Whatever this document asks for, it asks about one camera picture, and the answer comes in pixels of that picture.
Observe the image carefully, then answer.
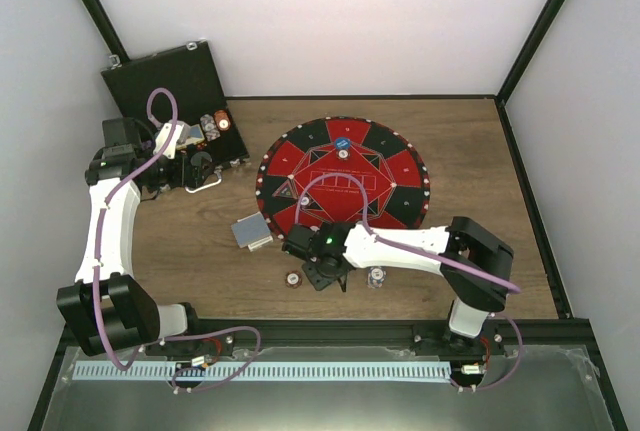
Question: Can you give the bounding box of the brown chip stack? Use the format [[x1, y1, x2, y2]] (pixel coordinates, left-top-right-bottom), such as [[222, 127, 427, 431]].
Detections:
[[285, 271, 302, 289]]

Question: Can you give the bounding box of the blue small blind button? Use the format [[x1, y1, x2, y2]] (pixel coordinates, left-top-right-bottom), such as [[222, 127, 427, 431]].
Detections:
[[334, 137, 351, 150]]

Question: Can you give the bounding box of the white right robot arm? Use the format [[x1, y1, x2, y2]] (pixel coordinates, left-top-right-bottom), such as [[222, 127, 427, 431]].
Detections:
[[282, 216, 521, 354]]

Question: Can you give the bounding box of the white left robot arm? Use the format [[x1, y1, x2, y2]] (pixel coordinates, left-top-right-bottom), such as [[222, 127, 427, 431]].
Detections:
[[56, 118, 214, 356]]

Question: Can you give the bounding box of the boxed playing card deck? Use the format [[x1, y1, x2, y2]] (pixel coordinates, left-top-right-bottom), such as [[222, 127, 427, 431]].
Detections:
[[179, 125, 206, 147]]

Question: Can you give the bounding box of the blue purple chip stack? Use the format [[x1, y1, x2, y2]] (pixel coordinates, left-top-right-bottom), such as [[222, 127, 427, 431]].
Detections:
[[367, 267, 386, 289]]

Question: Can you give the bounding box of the red chip stack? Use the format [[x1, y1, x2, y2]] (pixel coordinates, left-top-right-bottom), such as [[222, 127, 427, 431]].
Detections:
[[213, 109, 232, 132]]

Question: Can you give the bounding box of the blue backed card deck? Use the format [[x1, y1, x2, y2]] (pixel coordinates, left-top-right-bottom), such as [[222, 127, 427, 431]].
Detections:
[[231, 212, 273, 252]]

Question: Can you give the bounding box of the round red black poker mat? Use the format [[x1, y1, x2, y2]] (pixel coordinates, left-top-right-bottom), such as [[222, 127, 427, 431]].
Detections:
[[255, 117, 430, 239]]

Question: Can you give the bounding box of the black poker case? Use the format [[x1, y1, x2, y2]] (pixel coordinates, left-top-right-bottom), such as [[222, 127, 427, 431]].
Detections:
[[101, 40, 249, 170]]

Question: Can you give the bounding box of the light blue slotted strip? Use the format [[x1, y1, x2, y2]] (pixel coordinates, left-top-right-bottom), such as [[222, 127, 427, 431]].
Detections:
[[73, 361, 451, 383]]

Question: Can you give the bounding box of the chrome case handle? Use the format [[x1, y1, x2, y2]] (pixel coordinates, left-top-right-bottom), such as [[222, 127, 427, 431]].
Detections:
[[185, 168, 223, 194]]

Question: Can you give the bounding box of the black mounting rail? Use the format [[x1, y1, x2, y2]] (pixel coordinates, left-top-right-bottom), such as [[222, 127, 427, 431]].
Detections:
[[144, 318, 594, 358]]

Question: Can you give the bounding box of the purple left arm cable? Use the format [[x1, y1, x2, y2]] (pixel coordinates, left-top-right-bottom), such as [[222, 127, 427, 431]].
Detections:
[[92, 88, 263, 396]]

